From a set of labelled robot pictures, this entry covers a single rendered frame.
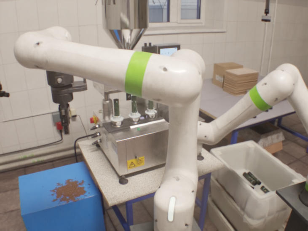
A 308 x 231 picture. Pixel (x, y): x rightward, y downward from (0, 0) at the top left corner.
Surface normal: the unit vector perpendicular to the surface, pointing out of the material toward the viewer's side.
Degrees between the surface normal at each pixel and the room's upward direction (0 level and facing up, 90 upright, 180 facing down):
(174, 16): 90
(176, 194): 4
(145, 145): 90
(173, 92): 96
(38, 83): 90
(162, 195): 17
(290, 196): 0
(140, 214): 0
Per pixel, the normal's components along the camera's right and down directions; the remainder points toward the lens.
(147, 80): -0.23, 0.25
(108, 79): -0.38, 0.61
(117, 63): -0.22, -0.13
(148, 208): 0.00, -0.91
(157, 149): 0.46, 0.36
